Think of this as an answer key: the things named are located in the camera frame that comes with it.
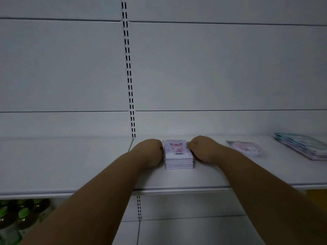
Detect person's left hand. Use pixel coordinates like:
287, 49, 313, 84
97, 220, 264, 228
130, 139, 164, 169

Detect person's right hand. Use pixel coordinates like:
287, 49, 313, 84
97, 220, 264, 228
186, 135, 228, 164

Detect purple cartoon packets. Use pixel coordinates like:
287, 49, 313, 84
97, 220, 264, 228
162, 139, 195, 170

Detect pink heart bear packet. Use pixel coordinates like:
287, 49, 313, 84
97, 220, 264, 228
226, 140, 265, 158

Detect stack of teal pink packets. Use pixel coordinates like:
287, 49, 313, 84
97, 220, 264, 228
273, 132, 327, 161

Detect person's left forearm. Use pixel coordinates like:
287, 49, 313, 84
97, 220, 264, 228
19, 153, 156, 245

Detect person's right forearm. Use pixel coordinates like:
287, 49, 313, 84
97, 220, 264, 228
212, 146, 327, 245

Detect group of green-capped tea bottles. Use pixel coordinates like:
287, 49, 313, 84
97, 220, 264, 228
0, 198, 51, 245

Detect white slotted upright rail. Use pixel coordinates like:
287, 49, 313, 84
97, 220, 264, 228
120, 0, 142, 222

